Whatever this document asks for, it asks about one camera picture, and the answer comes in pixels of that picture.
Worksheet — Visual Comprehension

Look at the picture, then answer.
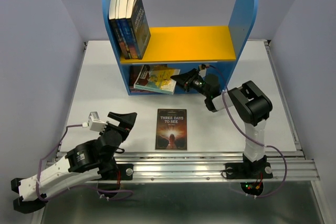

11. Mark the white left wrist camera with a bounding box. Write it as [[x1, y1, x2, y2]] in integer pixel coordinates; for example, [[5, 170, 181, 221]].
[[81, 111, 107, 132]]

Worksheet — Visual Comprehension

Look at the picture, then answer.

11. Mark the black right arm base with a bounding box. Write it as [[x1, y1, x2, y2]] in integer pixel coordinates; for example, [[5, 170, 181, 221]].
[[221, 163, 274, 181]]

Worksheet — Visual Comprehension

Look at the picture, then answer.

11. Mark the upright book on shelf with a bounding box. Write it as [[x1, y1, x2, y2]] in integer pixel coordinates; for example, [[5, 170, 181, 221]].
[[116, 0, 132, 59], [109, 0, 125, 56]]

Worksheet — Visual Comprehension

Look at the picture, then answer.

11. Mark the Huckleberry Finn paperback book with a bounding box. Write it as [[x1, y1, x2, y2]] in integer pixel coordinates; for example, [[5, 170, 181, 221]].
[[133, 65, 180, 94]]

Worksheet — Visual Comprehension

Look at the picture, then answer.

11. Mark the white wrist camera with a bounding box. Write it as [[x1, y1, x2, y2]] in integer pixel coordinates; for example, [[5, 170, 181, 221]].
[[198, 64, 209, 78], [81, 111, 107, 132]]

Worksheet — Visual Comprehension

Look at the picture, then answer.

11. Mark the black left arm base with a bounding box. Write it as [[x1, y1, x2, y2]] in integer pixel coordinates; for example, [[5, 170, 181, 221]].
[[97, 163, 134, 191]]

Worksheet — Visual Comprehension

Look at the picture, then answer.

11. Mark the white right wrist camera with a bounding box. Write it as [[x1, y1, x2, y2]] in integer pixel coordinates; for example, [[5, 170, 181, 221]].
[[198, 64, 209, 78]]

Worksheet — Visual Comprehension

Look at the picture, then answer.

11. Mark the pink spine Roald Dahl book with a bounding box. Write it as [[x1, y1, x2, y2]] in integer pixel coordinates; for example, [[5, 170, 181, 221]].
[[129, 87, 155, 93]]

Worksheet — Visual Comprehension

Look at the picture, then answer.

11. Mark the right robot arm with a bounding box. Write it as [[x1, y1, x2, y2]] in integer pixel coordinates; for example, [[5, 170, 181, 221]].
[[171, 69, 273, 179]]

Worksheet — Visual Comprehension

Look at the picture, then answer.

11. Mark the Three Days to See book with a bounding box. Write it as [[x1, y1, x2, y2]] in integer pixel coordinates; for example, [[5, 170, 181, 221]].
[[155, 109, 187, 151]]

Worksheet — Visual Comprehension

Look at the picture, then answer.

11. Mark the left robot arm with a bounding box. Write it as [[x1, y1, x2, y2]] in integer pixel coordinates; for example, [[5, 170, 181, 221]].
[[10, 112, 137, 214]]

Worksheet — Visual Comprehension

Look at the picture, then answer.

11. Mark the dark orange cover book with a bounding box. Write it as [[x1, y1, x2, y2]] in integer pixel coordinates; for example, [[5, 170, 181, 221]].
[[129, 64, 167, 89]]

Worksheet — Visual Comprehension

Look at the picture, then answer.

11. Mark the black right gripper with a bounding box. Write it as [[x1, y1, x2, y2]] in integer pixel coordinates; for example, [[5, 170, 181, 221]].
[[170, 67, 209, 97]]

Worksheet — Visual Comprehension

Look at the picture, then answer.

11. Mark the Nineteen Eighty-Four book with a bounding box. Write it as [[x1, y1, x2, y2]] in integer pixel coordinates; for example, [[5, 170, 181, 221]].
[[131, 0, 151, 60]]

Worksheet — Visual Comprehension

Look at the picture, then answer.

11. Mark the blue and yellow bookshelf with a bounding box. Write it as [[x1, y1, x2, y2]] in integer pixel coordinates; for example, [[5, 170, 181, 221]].
[[101, 0, 258, 95]]

